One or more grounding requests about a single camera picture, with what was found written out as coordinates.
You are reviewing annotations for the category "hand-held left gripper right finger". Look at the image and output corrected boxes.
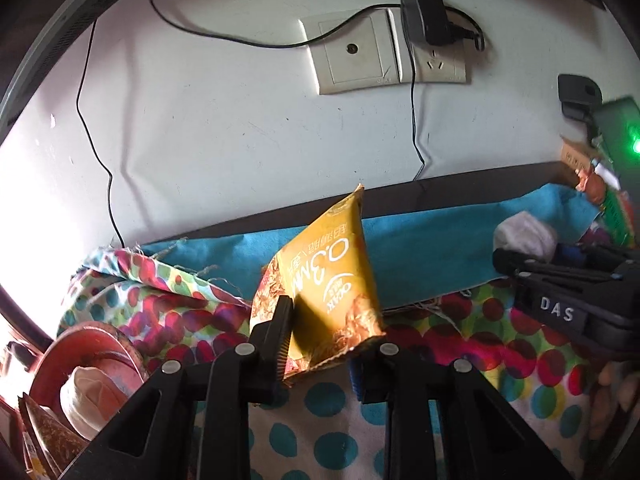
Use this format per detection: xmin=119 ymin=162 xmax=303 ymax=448
xmin=350 ymin=342 xmax=576 ymax=480

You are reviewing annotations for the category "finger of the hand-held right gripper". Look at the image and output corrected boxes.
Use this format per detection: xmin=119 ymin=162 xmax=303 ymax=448
xmin=555 ymin=241 xmax=638 ymax=266
xmin=492 ymin=247 xmax=626 ymax=283

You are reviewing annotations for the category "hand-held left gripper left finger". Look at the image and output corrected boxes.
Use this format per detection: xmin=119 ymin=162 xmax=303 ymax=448
xmin=59 ymin=295 xmax=296 ymax=480

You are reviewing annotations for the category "white sock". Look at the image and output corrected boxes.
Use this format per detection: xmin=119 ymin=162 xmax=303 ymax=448
xmin=494 ymin=211 xmax=558 ymax=263
xmin=60 ymin=366 xmax=143 ymax=441

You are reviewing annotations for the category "yellow snack bag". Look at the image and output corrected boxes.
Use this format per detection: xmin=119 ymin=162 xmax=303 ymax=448
xmin=248 ymin=184 xmax=387 ymax=388

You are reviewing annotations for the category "red round metal tray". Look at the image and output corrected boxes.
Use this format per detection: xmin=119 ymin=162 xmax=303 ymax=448
xmin=0 ymin=324 xmax=151 ymax=480

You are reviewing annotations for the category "brown snack bag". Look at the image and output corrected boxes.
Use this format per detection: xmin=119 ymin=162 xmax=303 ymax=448
xmin=19 ymin=395 xmax=91 ymax=480

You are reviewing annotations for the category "person's right hand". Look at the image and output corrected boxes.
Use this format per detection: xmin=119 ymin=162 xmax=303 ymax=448
xmin=587 ymin=357 xmax=640 ymax=441

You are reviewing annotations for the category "green red medicine box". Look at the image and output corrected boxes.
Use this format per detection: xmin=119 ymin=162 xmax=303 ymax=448
xmin=597 ymin=187 xmax=638 ymax=248

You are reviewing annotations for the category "small brown figurine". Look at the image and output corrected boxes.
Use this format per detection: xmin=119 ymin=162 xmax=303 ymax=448
xmin=575 ymin=160 xmax=621 ymax=206

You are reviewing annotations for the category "blue towel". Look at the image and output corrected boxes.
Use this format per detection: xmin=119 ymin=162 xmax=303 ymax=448
xmin=142 ymin=182 xmax=601 ymax=311

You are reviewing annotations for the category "polka dot cloth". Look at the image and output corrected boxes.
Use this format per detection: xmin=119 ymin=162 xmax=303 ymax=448
xmin=57 ymin=247 xmax=640 ymax=480

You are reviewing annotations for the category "black power adapter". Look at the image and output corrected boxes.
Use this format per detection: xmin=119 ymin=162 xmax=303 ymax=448
xmin=399 ymin=0 xmax=486 ymax=52

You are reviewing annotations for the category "black clip mount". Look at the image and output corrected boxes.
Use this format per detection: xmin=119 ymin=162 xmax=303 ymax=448
xmin=557 ymin=74 xmax=603 ymax=123

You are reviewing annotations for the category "thin adapter cable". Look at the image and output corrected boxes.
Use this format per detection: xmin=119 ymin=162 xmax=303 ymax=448
xmin=410 ymin=42 xmax=427 ymax=182

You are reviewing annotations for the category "white wall socket plate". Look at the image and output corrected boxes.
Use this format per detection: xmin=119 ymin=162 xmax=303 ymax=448
xmin=298 ymin=7 xmax=472 ymax=96

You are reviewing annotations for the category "black curved cable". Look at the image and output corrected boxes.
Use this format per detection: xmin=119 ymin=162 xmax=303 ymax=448
xmin=146 ymin=0 xmax=403 ymax=50

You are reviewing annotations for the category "black hanging cable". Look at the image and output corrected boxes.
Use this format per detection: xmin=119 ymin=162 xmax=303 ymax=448
xmin=76 ymin=20 xmax=126 ymax=250

